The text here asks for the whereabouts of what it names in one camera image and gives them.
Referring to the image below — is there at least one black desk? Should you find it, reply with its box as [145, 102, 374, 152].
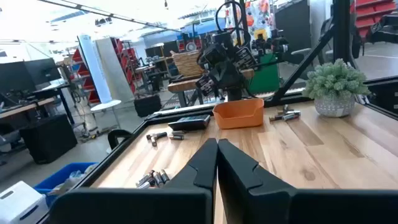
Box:
[32, 81, 76, 126]

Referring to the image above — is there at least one grey desk calculator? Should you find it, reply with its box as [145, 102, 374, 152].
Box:
[167, 114, 212, 132]

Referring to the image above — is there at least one black cube box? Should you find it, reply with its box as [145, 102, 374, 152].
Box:
[19, 113, 78, 165]

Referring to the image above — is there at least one grey panel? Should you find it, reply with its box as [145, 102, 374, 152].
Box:
[95, 37, 136, 103]

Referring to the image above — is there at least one black case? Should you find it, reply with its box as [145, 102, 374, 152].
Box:
[134, 94, 163, 118]

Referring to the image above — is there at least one white box-shaped device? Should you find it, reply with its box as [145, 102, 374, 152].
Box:
[0, 180, 50, 224]

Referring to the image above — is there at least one wooden desk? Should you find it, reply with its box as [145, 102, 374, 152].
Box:
[0, 97, 57, 121]

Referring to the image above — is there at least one orange plastic bin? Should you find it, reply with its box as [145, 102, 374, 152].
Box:
[212, 98, 265, 130]

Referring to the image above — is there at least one colourful poster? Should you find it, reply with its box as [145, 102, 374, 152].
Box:
[224, 0, 275, 41]

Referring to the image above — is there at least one black partition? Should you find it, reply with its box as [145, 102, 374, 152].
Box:
[274, 0, 312, 53]

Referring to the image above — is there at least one green box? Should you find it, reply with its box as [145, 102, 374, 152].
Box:
[248, 53, 280, 94]

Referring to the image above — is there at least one tall white column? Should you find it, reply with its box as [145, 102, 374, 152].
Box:
[76, 34, 113, 105]

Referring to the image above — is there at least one blue plastic crate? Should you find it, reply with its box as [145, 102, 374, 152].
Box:
[33, 161, 100, 208]

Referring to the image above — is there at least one woven wicker basket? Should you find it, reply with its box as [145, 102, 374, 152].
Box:
[170, 49, 205, 78]

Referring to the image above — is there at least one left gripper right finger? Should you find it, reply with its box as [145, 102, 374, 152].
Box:
[217, 138, 398, 224]

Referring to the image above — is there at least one black table clamp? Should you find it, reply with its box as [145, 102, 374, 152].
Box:
[107, 128, 134, 151]

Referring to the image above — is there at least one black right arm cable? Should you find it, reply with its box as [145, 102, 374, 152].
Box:
[215, 0, 252, 50]

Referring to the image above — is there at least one red bin shelf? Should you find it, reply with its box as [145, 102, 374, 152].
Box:
[110, 37, 139, 94]
[70, 48, 101, 105]
[350, 0, 398, 40]

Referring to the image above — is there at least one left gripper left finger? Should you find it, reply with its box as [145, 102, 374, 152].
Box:
[49, 138, 218, 224]

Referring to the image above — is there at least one black monitor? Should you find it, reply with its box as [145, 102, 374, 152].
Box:
[24, 57, 62, 85]
[0, 61, 37, 96]

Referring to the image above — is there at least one black office chair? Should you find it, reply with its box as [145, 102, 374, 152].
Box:
[369, 14, 398, 45]

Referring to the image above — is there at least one potted green artificial plant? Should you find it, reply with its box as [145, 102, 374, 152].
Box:
[301, 58, 372, 118]

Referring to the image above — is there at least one wooden workbench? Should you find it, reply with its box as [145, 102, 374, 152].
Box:
[167, 68, 256, 108]

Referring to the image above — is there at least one round base floor stand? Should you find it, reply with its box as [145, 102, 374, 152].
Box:
[90, 99, 123, 113]

